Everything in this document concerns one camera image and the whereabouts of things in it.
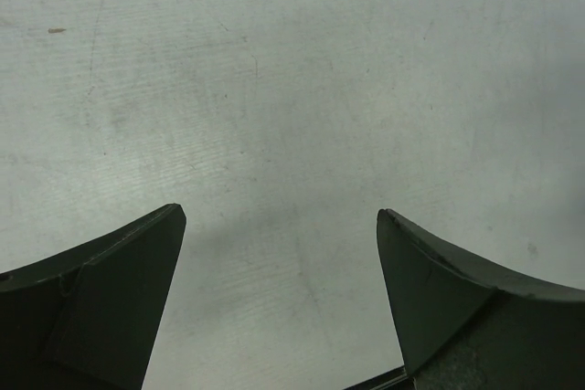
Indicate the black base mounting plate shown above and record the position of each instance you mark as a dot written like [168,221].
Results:
[396,379]

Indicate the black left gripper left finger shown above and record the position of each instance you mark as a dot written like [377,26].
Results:
[87,318]

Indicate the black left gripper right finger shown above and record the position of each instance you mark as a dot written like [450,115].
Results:
[465,322]

